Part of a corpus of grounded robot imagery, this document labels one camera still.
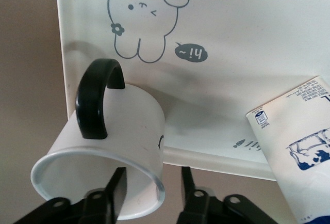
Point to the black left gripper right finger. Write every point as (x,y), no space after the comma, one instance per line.
(196,206)

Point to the cream rabbit print tray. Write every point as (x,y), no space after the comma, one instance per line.
(232,28)

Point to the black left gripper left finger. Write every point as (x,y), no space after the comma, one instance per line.
(105,206)

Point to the blue white milk carton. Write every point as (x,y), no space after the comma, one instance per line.
(296,120)

